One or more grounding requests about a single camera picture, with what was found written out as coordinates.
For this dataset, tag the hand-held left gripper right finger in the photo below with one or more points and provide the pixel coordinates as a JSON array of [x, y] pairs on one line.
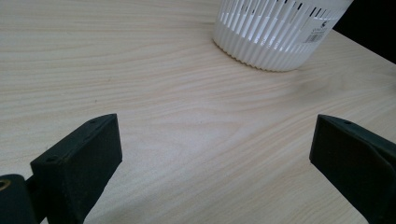
[[358, 168]]

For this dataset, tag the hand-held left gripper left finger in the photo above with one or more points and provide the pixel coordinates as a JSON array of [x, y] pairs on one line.
[[77, 161]]

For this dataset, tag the white slotted plastic basket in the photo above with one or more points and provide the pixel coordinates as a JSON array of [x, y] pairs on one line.
[[274, 34]]

